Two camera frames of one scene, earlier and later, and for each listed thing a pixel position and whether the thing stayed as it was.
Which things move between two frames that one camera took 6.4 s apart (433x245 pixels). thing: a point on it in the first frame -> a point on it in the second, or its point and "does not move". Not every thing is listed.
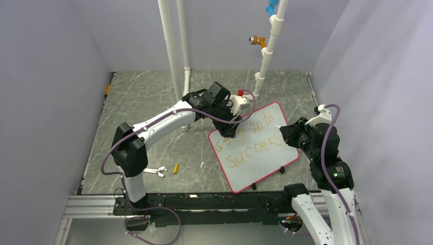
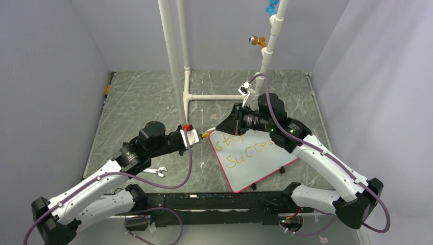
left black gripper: [226, 130] -> [181, 152]
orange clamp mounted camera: [260, 41] does not move
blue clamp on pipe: [270, 8] does not move
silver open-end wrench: [158, 171] does not move
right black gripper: [290, 131] -> [233, 124]
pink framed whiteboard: [258, 149] does not move
